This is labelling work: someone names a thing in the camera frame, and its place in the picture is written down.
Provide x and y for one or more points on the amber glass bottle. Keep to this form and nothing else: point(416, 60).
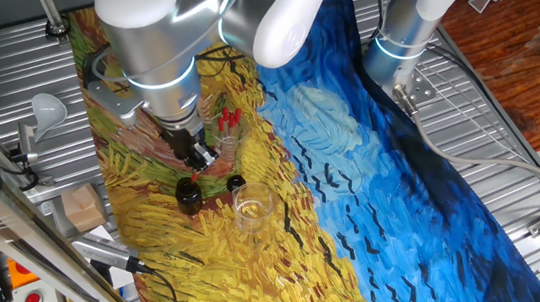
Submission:
point(188, 200)

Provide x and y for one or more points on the aluminium frame beam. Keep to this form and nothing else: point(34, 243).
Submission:
point(15, 230)

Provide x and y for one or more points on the silver depth camera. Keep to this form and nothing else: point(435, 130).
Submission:
point(103, 251)

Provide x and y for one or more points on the red bulb glass dropper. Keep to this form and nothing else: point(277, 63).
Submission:
point(225, 112)
point(238, 115)
point(232, 121)
point(194, 177)
point(220, 125)

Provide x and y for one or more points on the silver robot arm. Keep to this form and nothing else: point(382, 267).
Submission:
point(160, 49)

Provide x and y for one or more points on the grey box red button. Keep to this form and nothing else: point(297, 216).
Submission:
point(33, 297)

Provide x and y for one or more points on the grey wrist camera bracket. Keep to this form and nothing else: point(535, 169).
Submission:
point(114, 102)

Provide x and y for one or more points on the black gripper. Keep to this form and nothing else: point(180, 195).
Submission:
point(182, 144)

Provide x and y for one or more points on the grey metal bracket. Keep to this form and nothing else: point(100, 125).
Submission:
point(487, 0)

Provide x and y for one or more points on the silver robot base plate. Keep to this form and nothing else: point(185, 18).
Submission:
point(424, 89)

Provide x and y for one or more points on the metal camera clamp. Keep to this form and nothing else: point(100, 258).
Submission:
point(24, 145)

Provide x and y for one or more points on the painted wheatfield tablecloth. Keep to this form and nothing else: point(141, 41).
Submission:
point(347, 179)

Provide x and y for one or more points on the white plastic ladle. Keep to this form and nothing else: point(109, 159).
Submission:
point(48, 112)

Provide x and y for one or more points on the clear glass beaker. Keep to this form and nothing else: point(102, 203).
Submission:
point(230, 147)
point(253, 209)

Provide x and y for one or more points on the black bottle cap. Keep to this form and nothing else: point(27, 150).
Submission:
point(236, 183)

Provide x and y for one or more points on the orange box red button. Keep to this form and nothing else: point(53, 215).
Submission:
point(21, 273)

